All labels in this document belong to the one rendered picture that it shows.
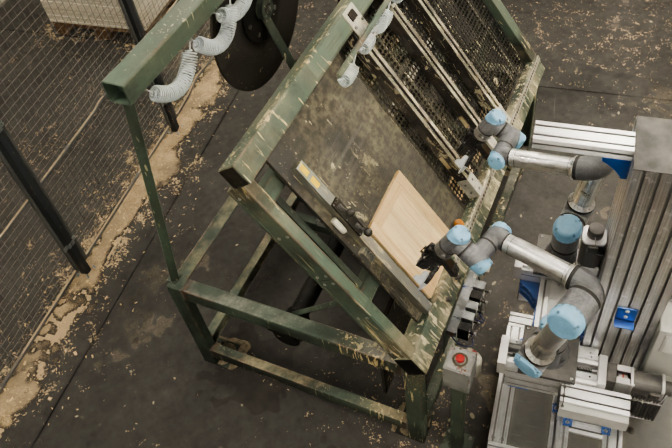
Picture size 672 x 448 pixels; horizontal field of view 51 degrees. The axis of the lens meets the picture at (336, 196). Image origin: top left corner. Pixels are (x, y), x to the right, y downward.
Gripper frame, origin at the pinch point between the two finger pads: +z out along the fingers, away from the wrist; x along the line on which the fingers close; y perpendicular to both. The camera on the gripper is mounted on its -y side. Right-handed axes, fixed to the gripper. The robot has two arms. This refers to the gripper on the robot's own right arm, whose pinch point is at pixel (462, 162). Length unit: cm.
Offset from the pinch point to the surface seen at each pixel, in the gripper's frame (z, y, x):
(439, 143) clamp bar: 13.8, 9.3, -17.9
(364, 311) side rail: 23, 17, 79
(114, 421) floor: 197, 93, 114
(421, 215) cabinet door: 26.6, 4.0, 17.2
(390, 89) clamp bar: -0.6, 43.6, -20.6
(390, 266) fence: 24, 12, 53
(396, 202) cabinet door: 19.4, 19.1, 22.7
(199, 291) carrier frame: 102, 82, 65
